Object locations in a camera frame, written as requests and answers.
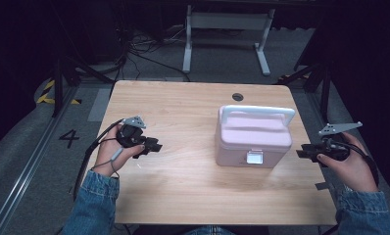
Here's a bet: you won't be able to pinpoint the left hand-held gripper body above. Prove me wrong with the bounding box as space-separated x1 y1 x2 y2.
116 116 149 150

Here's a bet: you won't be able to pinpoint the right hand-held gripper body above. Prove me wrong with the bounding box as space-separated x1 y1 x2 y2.
317 120 364 163

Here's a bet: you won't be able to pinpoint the person's right hand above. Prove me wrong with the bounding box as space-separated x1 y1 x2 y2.
316 131 379 194

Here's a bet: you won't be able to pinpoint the person's left hand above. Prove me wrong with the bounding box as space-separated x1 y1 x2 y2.
91 134 146 179

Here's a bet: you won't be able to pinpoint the grey tape piece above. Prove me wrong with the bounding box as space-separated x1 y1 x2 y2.
314 181 332 192

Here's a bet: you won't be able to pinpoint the black metal stand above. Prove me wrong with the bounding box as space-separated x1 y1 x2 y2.
50 56 117 119
276 61 334 122

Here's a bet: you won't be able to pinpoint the yellow black floor tape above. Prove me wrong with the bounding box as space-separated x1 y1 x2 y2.
35 78 83 107

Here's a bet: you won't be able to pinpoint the person's denim legs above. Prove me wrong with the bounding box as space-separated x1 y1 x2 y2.
182 225 237 235

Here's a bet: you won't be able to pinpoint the thin grey cable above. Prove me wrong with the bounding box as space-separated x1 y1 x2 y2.
90 146 124 179

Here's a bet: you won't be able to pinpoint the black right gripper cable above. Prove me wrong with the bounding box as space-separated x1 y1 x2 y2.
325 136 380 188

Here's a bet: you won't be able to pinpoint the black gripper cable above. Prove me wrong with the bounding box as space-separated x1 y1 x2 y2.
325 136 380 188
73 118 125 202

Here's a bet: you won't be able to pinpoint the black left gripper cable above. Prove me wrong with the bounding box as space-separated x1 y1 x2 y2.
73 118 125 202

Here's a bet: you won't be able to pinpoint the pink storage box white handle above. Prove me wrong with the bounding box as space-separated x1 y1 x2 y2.
215 104 297 169

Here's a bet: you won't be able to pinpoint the tangle of black floor cables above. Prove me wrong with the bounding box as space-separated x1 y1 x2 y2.
115 24 192 83

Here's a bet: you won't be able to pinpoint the aluminium floor rail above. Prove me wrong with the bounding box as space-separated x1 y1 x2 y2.
0 87 80 235

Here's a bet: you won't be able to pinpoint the white metal table frame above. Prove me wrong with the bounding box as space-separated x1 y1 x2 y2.
181 4 276 77

